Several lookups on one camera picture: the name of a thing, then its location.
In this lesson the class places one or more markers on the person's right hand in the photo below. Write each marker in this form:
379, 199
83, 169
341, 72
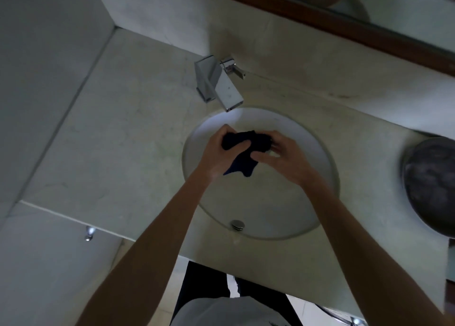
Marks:
288, 162

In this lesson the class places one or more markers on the person's left hand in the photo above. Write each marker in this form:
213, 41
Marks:
217, 155

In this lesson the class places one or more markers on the dark blue cleaning cloth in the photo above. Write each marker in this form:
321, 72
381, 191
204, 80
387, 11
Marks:
245, 158

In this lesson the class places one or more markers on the person's right forearm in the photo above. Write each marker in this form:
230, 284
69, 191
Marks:
373, 261

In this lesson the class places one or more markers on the person's left forearm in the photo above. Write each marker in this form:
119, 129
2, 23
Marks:
142, 254

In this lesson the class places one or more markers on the white oval sink basin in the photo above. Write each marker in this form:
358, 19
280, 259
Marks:
256, 205

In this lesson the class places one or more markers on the beige marble sink countertop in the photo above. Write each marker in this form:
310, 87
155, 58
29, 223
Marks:
106, 151

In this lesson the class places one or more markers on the chrome square faucet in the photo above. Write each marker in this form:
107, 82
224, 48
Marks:
218, 82

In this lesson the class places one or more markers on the black trousers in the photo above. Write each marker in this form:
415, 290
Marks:
202, 283

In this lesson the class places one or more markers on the black round tray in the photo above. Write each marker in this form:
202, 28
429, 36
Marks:
432, 183

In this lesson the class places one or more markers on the white printed t-shirt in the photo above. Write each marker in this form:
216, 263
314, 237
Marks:
227, 313

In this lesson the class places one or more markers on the wood framed glass door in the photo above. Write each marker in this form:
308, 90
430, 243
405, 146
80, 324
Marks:
450, 261

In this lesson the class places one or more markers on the chrome wall hook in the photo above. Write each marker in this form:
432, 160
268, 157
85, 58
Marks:
89, 233

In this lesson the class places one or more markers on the wood framed wall mirror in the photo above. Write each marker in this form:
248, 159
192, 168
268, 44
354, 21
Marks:
337, 20

